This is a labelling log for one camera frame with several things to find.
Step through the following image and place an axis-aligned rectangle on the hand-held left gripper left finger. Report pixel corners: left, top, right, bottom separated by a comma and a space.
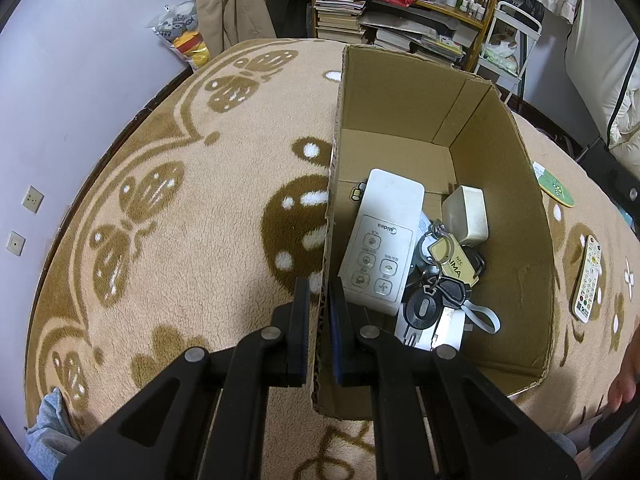
54, 276, 311, 480

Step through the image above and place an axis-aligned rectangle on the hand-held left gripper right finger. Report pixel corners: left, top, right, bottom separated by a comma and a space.
327, 277, 581, 480

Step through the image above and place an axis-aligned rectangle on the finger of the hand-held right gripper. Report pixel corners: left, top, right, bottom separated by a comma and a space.
580, 137, 640, 233

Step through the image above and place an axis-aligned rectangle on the white rectangular box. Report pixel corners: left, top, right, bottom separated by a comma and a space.
395, 307, 473, 353

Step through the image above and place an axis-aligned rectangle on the round black key fob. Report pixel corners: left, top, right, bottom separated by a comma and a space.
404, 292, 441, 330

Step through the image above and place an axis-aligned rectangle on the black car key fob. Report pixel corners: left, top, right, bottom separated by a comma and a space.
437, 277, 472, 306

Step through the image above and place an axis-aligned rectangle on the metal key ring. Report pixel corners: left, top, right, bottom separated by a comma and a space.
412, 220, 458, 281

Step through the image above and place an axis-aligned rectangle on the white wide remote control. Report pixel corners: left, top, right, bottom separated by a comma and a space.
338, 168, 426, 316

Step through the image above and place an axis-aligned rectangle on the cardboard box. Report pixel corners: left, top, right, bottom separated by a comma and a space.
310, 44, 557, 421

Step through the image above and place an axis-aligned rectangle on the yellow key tag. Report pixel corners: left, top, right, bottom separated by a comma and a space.
430, 237, 477, 285

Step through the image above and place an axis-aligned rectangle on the grey strap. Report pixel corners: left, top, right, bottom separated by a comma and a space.
460, 300, 501, 335

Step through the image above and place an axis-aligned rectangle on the cream square box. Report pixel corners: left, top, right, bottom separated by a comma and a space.
441, 185, 488, 246

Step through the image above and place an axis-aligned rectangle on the person's right hand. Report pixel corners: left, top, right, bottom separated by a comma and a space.
609, 332, 640, 407

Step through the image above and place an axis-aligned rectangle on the person's grey trouser leg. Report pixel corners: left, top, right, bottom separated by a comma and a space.
547, 430, 593, 466
24, 387, 83, 480

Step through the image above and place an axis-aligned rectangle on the slim remote with coloured buttons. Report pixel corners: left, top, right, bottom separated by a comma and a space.
571, 235, 602, 322

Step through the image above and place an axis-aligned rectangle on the white duvet bag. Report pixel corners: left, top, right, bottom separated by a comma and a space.
565, 0, 640, 153

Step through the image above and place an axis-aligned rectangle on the white metal cart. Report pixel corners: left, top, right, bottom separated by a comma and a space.
472, 0, 545, 106

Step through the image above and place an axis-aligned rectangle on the beige brown patterned blanket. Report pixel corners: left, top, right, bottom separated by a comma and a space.
25, 37, 640, 480

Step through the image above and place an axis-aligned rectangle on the wooden bookshelf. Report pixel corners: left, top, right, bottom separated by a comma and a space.
310, 0, 508, 73

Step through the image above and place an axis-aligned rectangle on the black bag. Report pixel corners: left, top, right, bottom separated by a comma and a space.
502, 0, 545, 23

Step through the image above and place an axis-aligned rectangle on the pile of books and papers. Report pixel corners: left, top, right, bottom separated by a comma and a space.
360, 0, 478, 66

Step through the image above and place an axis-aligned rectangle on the stack of old books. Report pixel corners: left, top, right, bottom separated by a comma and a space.
314, 0, 368, 45

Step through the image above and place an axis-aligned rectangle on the bag of plush toys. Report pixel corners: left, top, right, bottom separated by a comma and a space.
147, 1, 213, 70

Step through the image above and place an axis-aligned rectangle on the beige hanging coat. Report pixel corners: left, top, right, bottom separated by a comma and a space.
192, 0, 278, 58

